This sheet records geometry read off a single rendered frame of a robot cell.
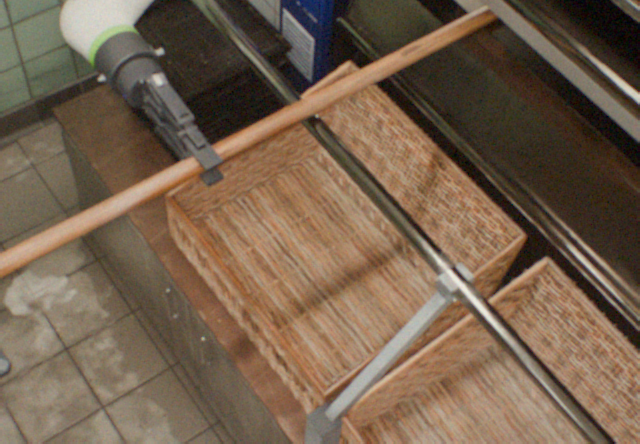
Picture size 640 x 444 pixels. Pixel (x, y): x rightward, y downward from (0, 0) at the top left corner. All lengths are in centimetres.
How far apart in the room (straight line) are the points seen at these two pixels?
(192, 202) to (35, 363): 80
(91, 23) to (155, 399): 124
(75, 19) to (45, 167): 143
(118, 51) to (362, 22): 62
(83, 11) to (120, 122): 74
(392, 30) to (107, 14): 60
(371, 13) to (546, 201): 53
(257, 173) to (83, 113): 47
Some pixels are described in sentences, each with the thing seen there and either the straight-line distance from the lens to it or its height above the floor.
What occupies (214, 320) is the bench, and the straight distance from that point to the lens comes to 205.
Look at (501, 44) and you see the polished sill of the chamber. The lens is 173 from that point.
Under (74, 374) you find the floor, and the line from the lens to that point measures 268.
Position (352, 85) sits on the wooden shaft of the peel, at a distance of 159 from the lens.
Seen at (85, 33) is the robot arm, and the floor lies 122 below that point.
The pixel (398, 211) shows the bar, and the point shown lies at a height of 117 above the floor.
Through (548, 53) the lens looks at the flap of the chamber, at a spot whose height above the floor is 141.
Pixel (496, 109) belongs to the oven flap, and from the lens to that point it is 183.
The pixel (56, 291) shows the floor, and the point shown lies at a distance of 281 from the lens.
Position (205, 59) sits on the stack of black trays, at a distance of 211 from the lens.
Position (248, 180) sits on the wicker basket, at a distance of 217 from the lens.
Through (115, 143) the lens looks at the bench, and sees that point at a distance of 233.
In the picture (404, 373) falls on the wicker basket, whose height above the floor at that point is 74.
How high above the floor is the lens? 237
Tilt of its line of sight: 54 degrees down
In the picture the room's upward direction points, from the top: 5 degrees clockwise
